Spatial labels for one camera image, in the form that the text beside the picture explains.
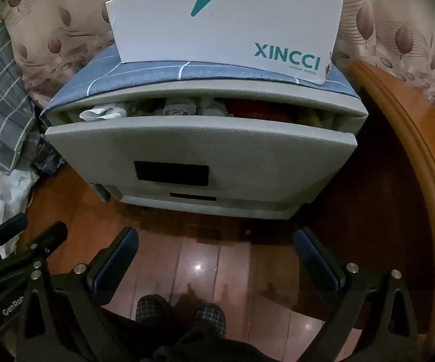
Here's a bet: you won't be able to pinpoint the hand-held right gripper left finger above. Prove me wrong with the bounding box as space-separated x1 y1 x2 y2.
16 227 140 362

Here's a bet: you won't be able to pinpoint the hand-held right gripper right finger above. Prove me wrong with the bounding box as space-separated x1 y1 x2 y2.
293 227 425 362

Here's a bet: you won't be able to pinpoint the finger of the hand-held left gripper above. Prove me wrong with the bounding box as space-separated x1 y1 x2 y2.
0 222 68 272
0 213 28 251

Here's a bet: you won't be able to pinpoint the wooden drawer with grey front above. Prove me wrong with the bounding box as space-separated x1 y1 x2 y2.
46 98 355 198

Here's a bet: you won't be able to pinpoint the grey lower drawer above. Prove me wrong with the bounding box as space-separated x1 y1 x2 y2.
121 186 297 220

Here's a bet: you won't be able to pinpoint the person's checked slipper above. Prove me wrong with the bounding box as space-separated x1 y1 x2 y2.
136 294 173 325
193 302 227 338

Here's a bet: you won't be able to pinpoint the person's dark trousers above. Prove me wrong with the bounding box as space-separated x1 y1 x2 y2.
100 307 335 362

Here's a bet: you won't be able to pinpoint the white crumpled cloth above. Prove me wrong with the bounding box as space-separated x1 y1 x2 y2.
80 105 128 122

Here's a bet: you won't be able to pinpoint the red cloth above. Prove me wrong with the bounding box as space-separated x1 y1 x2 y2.
225 100 274 118

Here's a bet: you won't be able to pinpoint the grey bedside cabinet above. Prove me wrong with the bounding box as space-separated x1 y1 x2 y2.
40 41 369 221

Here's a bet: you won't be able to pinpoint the blue checked cloth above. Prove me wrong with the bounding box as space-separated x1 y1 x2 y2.
46 41 361 100

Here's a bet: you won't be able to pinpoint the white cardboard shoe box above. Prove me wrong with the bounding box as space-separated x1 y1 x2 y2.
105 0 344 85

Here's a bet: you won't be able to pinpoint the wooden bed frame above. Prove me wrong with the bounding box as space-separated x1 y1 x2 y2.
349 60 435 348

